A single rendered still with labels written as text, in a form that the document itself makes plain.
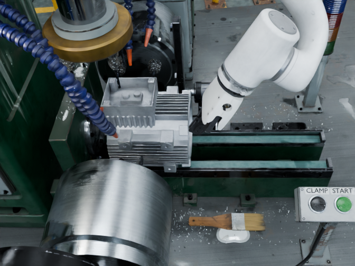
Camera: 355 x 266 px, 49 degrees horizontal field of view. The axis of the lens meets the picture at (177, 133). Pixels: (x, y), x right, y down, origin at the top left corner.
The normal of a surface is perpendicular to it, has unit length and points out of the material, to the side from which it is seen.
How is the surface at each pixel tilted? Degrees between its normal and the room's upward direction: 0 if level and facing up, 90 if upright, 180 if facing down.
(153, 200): 51
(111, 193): 13
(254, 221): 2
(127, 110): 90
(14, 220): 90
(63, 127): 0
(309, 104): 90
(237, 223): 0
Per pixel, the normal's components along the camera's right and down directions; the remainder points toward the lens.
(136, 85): -0.07, 0.75
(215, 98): -0.89, -0.23
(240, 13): -0.07, -0.66
